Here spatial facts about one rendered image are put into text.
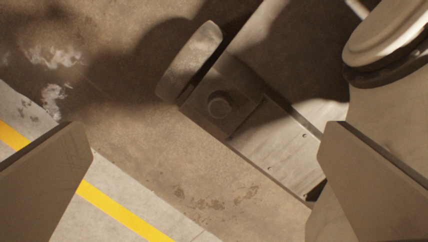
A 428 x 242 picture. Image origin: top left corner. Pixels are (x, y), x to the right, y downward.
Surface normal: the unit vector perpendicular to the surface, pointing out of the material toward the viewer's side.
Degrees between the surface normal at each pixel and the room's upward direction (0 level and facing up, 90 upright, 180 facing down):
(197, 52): 24
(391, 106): 90
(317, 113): 0
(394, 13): 90
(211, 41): 43
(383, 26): 90
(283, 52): 0
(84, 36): 0
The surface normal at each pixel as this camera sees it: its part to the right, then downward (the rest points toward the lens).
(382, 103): -0.78, -0.60
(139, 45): -0.06, 0.35
